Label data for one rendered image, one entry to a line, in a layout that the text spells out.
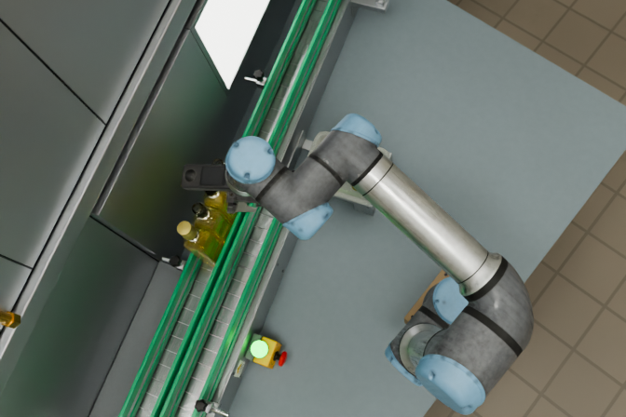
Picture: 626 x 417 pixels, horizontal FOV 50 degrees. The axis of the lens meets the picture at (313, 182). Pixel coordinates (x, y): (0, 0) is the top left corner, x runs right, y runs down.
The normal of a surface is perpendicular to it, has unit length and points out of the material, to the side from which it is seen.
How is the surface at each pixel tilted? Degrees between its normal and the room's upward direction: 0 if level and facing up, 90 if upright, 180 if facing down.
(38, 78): 90
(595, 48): 0
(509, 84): 0
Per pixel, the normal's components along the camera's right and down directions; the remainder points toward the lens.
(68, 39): 0.92, 0.29
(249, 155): 0.15, -0.18
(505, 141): -0.14, -0.34
